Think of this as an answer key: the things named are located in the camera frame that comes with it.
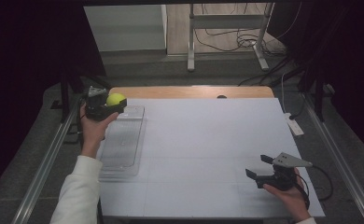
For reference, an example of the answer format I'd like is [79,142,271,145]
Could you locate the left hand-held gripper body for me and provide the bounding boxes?
[84,86,122,122]

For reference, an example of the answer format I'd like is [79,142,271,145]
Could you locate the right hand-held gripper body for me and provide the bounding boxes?
[255,151,314,192]

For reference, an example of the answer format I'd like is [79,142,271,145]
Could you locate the yellow tennis ball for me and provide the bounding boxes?
[105,91,128,108]

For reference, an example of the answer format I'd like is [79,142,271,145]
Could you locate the clear plastic container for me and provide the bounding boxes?
[96,105,148,181]

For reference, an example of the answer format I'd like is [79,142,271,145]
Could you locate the person's left hand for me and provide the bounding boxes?
[78,104,120,159]

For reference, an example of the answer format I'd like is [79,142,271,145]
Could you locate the person's right hand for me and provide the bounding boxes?
[262,167,313,223]

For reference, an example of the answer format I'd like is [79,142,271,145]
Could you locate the black stand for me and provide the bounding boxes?
[297,60,329,123]
[49,69,112,123]

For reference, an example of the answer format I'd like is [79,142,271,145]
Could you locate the white power strip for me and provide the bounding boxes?
[283,112,305,137]

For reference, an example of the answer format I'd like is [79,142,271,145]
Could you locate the white board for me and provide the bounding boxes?
[97,97,326,218]

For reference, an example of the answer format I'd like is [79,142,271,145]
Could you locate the wooden table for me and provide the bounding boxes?
[108,85,275,100]

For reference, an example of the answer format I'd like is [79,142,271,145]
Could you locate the white cabinet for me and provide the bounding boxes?
[83,4,168,53]

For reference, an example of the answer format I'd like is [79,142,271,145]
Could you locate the dark curtain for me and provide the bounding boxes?
[268,0,364,162]
[0,0,107,200]

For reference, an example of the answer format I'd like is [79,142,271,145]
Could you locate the grey metal stand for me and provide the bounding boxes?
[186,2,275,73]

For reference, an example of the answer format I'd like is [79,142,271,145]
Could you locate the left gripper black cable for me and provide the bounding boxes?
[76,95,91,147]

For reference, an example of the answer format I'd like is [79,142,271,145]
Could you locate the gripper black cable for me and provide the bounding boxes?
[76,95,91,147]
[294,163,334,210]

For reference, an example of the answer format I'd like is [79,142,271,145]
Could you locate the black frame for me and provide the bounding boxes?
[63,122,85,145]

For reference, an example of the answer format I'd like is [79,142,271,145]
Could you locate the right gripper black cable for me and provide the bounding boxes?
[294,163,334,210]

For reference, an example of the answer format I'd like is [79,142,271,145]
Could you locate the aluminium rail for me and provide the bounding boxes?
[11,101,82,224]
[301,92,364,224]

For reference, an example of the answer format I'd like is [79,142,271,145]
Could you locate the white cable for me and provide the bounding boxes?
[280,72,289,115]

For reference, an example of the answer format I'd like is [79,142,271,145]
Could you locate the black floor cables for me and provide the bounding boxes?
[193,2,303,88]

